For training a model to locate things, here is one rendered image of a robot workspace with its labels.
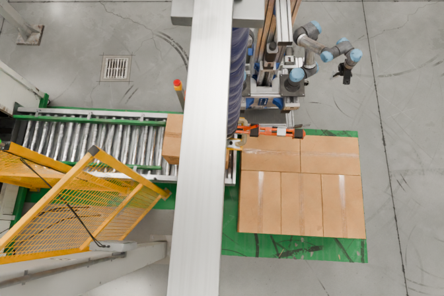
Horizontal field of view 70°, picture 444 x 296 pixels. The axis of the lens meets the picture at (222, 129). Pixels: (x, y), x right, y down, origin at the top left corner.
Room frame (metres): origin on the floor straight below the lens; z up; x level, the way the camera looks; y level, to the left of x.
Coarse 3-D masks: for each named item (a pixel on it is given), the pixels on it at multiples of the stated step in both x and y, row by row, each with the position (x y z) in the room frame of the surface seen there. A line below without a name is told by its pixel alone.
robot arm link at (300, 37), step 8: (296, 32) 1.41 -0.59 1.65; (304, 32) 1.40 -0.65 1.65; (296, 40) 1.34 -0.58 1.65; (304, 40) 1.30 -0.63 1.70; (312, 40) 1.27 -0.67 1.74; (312, 48) 1.21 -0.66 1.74; (320, 48) 1.17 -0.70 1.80; (328, 48) 1.14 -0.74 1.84; (336, 48) 1.13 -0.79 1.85; (320, 56) 1.10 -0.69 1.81; (328, 56) 1.08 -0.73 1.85; (336, 56) 1.09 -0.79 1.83
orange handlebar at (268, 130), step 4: (260, 128) 0.77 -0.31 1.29; (264, 128) 0.77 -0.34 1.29; (268, 128) 0.77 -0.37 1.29; (272, 128) 0.77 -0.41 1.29; (276, 128) 0.77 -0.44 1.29; (236, 132) 0.75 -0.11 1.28; (240, 132) 0.75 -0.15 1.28; (244, 132) 0.74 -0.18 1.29; (248, 132) 0.74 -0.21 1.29; (260, 132) 0.74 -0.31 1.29; (264, 132) 0.74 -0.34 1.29; (268, 132) 0.73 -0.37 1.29; (304, 132) 0.72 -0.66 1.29; (288, 136) 0.70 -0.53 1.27; (292, 136) 0.70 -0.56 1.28; (304, 136) 0.69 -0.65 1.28
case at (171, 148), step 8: (168, 120) 0.99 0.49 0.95; (176, 120) 0.99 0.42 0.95; (168, 128) 0.91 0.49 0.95; (176, 128) 0.91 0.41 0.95; (168, 136) 0.84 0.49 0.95; (176, 136) 0.83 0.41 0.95; (168, 144) 0.76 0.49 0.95; (176, 144) 0.76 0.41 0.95; (168, 152) 0.69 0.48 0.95; (176, 152) 0.69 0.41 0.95; (168, 160) 0.66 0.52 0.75; (176, 160) 0.65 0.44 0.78
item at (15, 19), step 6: (0, 0) 2.66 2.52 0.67; (0, 6) 2.61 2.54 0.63; (6, 6) 2.66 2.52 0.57; (0, 12) 2.61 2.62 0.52; (6, 12) 2.61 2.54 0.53; (12, 12) 2.66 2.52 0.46; (6, 18) 2.61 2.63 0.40; (12, 18) 2.61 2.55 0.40; (18, 18) 2.66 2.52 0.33; (12, 24) 2.62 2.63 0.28; (18, 24) 2.61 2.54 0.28; (18, 30) 2.61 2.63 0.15; (24, 30) 2.61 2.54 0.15
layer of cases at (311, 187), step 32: (256, 160) 0.67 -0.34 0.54; (288, 160) 0.66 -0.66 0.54; (320, 160) 0.64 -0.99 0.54; (352, 160) 0.63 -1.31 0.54; (256, 192) 0.35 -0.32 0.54; (288, 192) 0.33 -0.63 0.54; (320, 192) 0.32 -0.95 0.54; (352, 192) 0.31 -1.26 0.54; (256, 224) 0.05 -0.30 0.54; (288, 224) 0.04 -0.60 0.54; (320, 224) 0.02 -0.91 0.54; (352, 224) 0.01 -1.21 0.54
